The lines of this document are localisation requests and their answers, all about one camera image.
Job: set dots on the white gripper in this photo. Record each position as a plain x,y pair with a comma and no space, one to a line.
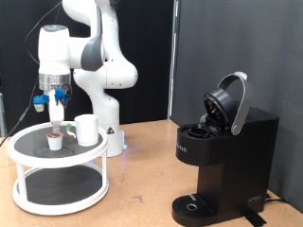
57,113

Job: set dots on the white mug with green tag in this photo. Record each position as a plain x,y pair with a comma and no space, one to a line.
86,130

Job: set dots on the black Keurig coffee machine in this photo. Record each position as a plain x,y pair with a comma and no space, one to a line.
233,164

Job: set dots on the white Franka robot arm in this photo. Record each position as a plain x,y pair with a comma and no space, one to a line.
104,72

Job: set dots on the white two-tier turntable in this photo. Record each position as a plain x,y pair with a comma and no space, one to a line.
60,159

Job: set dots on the grey vertical bar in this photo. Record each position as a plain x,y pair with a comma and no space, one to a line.
2,113

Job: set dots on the dark grey partition panel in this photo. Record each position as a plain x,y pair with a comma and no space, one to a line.
252,38

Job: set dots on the black tape strip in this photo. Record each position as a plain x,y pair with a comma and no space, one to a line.
255,219

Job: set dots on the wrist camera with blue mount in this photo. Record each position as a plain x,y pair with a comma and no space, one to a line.
41,101

